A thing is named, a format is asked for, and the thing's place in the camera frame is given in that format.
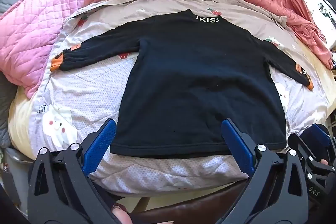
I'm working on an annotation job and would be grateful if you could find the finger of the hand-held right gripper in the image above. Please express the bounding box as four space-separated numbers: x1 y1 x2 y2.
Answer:
304 123 332 153
287 133 311 163

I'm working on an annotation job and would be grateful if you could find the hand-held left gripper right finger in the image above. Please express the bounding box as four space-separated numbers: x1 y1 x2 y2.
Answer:
218 118 309 224

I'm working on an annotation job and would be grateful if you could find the brown bed frame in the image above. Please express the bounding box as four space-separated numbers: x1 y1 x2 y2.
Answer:
130 181 248 224

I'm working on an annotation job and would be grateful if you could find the grey fleece cloth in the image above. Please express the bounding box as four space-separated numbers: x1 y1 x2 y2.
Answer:
0 73 17 147

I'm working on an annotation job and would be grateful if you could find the printed beige quilt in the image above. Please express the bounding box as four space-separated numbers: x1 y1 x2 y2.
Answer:
28 0 331 194

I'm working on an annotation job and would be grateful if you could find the person's left hand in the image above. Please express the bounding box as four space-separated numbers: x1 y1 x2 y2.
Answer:
112 203 135 224

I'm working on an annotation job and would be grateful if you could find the black sweater with orange cuffs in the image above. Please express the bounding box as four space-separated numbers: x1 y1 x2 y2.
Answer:
50 9 314 159

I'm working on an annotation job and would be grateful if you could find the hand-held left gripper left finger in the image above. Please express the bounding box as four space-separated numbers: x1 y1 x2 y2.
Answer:
27 118 124 224

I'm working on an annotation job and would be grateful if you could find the pink quilted blanket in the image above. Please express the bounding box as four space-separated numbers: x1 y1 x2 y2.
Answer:
0 0 92 98

